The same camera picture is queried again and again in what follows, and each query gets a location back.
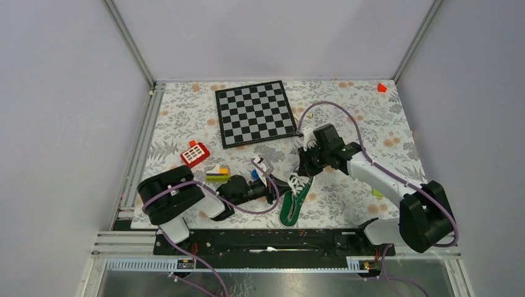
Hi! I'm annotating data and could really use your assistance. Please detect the black grey chessboard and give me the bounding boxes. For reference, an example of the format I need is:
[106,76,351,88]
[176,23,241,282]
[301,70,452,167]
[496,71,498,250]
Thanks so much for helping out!
[215,80,297,149]

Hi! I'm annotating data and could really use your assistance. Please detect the stacked colourful toy bricks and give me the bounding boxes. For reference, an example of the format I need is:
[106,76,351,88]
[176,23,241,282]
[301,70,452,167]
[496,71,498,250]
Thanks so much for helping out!
[206,164,231,182]

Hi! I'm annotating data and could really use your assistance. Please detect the red wedge block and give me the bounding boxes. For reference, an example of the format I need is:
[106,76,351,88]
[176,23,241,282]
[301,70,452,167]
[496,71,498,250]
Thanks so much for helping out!
[377,83,388,93]

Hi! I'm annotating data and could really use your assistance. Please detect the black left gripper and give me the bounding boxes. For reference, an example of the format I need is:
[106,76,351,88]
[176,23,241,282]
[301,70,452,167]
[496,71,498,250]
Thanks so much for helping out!
[232,174,293,206]

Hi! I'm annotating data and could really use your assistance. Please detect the green canvas sneaker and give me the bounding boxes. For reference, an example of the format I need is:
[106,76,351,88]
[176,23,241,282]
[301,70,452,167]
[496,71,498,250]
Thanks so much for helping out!
[279,166,315,228]

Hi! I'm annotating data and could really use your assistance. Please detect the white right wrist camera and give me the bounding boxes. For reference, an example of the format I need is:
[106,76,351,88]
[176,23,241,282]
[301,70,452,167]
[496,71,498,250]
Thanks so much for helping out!
[302,127,317,151]

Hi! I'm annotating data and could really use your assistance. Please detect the blue plastic cap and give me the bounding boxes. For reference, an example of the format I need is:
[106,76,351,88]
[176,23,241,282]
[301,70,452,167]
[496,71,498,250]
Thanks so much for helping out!
[251,170,259,180]

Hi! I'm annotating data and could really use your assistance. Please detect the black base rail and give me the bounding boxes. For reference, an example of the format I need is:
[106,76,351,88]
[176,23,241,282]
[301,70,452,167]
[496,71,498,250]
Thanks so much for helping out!
[113,221,397,270]

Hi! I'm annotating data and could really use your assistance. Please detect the lime green block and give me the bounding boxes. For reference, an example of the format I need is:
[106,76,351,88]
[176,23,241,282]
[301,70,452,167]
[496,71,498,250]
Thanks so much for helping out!
[372,189,385,197]

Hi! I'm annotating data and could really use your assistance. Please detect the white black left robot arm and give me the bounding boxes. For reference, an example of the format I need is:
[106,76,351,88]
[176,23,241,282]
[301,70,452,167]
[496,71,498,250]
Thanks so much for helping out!
[137,165,290,254]

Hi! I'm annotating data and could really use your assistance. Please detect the floral table mat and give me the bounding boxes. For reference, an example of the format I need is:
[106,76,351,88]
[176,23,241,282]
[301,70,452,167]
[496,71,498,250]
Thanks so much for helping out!
[142,80,427,228]

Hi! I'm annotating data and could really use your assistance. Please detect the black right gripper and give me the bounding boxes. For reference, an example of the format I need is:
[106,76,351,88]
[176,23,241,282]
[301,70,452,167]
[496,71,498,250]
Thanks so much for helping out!
[298,143,330,178]

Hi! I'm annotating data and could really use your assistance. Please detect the red toy brick window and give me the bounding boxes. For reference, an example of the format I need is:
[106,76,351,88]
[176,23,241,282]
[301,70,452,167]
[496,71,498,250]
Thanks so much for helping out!
[180,140,210,168]

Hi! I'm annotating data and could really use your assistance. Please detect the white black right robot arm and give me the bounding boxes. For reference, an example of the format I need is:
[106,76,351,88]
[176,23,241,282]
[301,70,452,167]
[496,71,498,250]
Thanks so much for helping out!
[298,124,453,255]

